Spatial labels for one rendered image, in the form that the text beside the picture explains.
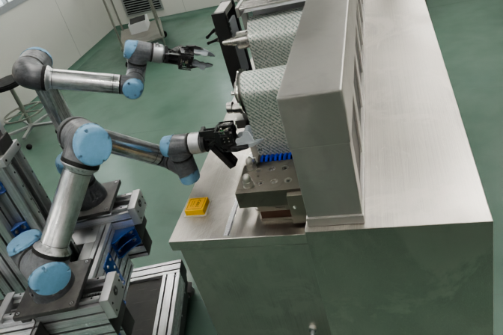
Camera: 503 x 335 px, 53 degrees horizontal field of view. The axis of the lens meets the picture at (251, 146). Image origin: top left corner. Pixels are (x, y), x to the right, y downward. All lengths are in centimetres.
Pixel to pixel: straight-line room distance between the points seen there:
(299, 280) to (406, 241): 98
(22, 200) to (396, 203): 145
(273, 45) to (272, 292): 84
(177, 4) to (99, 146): 626
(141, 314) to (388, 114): 182
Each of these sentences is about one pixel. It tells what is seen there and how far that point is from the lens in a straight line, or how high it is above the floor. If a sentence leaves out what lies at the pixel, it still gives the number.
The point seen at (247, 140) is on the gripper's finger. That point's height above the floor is 111.
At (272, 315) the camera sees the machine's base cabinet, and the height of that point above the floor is 53.
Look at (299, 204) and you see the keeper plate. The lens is 152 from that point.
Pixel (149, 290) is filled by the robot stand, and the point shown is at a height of 21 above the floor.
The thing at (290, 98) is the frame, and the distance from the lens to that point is 62.
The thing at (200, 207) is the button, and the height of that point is 92.
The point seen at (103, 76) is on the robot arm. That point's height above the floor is 133.
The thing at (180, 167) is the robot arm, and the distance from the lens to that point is 177.
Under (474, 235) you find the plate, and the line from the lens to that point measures 74.
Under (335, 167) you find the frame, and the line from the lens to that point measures 67.
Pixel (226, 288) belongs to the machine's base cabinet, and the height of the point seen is 67.
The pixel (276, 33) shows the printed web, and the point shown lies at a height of 136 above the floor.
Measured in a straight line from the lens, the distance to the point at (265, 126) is 163.
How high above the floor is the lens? 193
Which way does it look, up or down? 30 degrees down
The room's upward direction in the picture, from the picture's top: 17 degrees counter-clockwise
